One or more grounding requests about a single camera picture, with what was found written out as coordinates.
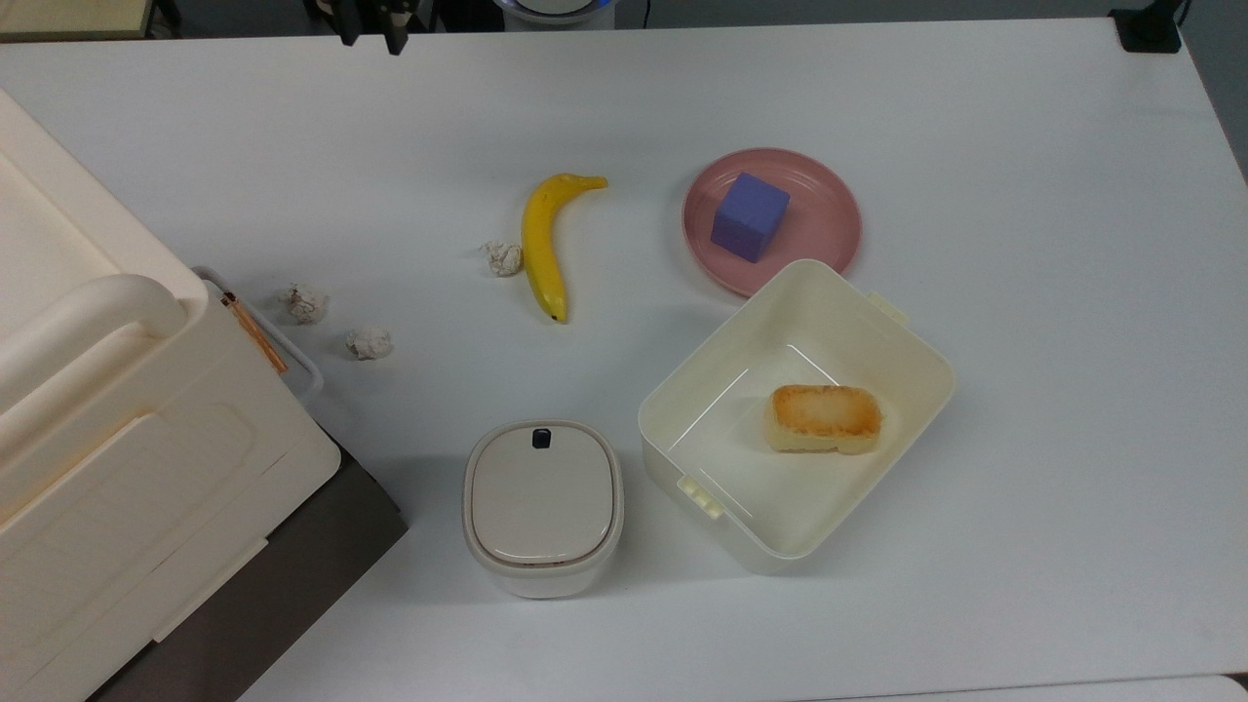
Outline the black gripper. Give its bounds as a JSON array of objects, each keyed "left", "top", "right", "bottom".
[{"left": 327, "top": 0, "right": 422, "bottom": 56}]

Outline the dark brown drawer unit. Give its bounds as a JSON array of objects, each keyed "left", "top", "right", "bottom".
[{"left": 88, "top": 444, "right": 410, "bottom": 702}]

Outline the yellow banana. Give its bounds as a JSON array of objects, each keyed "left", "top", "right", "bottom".
[{"left": 521, "top": 173, "right": 609, "bottom": 324}]

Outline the purple cube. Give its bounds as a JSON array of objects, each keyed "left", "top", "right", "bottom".
[{"left": 710, "top": 172, "right": 792, "bottom": 264}]

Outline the pink plate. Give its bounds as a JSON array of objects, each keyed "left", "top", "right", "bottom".
[{"left": 682, "top": 147, "right": 864, "bottom": 298}]

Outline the small white lidded bin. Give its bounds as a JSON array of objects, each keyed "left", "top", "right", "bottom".
[{"left": 462, "top": 420, "right": 625, "bottom": 600}]

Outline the cream toy cabinet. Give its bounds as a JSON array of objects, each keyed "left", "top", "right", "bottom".
[{"left": 0, "top": 88, "right": 342, "bottom": 702}]

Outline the toasted bread piece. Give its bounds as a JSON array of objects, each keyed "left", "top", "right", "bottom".
[{"left": 766, "top": 383, "right": 884, "bottom": 456}]

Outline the cream plastic storage box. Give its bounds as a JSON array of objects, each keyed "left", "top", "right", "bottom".
[{"left": 638, "top": 258, "right": 957, "bottom": 575}]

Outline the black table clamp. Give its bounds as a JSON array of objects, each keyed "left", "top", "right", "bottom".
[{"left": 1110, "top": 0, "right": 1192, "bottom": 55}]

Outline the orange cabinet door handle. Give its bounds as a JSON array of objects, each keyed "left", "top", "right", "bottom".
[{"left": 219, "top": 291, "right": 291, "bottom": 374}]

